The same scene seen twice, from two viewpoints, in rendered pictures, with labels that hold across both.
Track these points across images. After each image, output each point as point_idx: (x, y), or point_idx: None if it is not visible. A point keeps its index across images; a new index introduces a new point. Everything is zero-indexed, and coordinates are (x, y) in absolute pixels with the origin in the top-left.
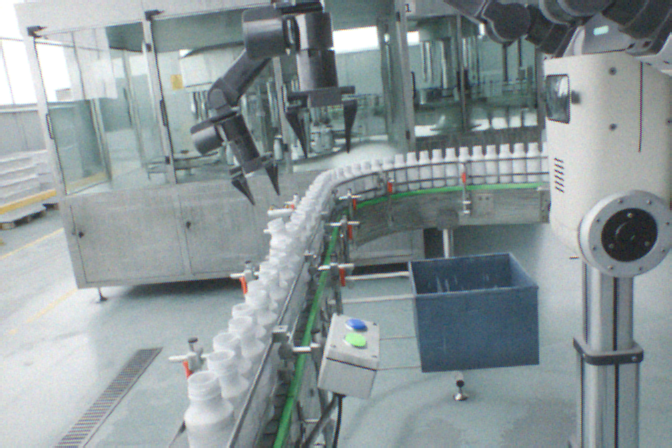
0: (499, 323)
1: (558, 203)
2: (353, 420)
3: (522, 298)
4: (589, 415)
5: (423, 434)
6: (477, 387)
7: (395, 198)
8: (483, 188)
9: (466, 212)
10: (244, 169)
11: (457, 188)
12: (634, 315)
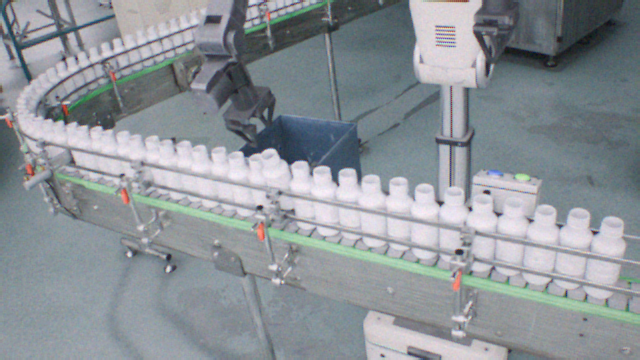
0: (346, 162)
1: (443, 55)
2: (121, 345)
3: (352, 137)
4: (462, 177)
5: (187, 309)
6: (170, 253)
7: (62, 120)
8: (126, 80)
9: (124, 107)
10: (259, 111)
11: (103, 89)
12: (192, 145)
